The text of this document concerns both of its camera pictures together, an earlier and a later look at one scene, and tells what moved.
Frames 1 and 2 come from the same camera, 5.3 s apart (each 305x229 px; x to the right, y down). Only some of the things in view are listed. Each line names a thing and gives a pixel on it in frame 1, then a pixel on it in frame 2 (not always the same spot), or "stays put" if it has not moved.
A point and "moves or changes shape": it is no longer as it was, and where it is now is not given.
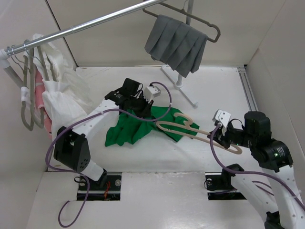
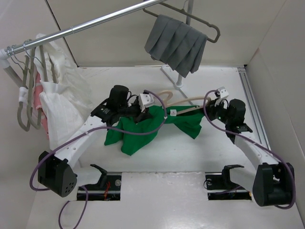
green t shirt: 171,122 moves or changes shape
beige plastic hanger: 196,133 to 207,98
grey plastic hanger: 201,19 stays put
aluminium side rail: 247,89 stays put
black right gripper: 221,136 to 212,107
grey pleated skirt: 180,46 stays put
